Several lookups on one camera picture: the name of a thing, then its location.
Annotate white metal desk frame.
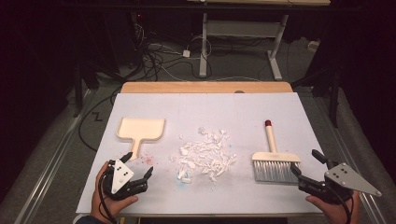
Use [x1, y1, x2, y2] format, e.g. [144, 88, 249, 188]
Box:
[198, 11, 290, 81]

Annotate aluminium floor rail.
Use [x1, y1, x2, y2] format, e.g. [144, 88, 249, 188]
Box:
[306, 92, 387, 224]
[13, 88, 94, 224]

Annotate person's right hand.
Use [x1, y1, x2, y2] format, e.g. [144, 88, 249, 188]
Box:
[305, 190, 361, 224]

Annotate long black floor cable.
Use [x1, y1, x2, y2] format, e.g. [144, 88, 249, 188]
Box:
[78, 90, 123, 153]

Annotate white floor cable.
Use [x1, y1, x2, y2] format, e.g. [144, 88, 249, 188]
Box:
[148, 42, 262, 83]

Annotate tangle of black floor cables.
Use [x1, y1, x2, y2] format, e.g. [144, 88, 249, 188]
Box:
[129, 12, 219, 82]

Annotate wooden table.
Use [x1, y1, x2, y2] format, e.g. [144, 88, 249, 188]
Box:
[120, 80, 294, 94]

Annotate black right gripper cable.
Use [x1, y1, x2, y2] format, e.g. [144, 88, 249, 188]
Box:
[326, 183, 357, 224]

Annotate pile of white paper scraps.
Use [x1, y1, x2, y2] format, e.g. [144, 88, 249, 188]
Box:
[168, 126, 238, 185]

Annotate red crumbs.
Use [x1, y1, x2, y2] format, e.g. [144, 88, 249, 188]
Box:
[138, 152, 157, 166]

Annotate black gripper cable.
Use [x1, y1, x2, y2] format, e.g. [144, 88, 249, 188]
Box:
[326, 183, 357, 224]
[97, 169, 120, 224]

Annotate cream plastic dustpan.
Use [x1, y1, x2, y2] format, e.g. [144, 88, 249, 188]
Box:
[116, 117, 166, 161]

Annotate cream hand brush red tip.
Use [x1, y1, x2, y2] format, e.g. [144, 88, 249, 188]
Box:
[250, 119, 302, 184]

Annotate person's left hand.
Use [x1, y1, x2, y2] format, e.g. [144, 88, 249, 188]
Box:
[91, 169, 140, 224]

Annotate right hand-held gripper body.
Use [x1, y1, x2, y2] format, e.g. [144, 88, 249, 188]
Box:
[298, 161, 383, 205]

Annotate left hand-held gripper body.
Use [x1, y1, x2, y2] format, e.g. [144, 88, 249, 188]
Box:
[101, 158, 149, 202]

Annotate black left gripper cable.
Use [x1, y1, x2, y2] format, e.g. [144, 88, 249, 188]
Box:
[97, 169, 120, 224]

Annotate white table cover sheet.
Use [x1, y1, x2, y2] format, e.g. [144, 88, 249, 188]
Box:
[75, 91, 329, 217]

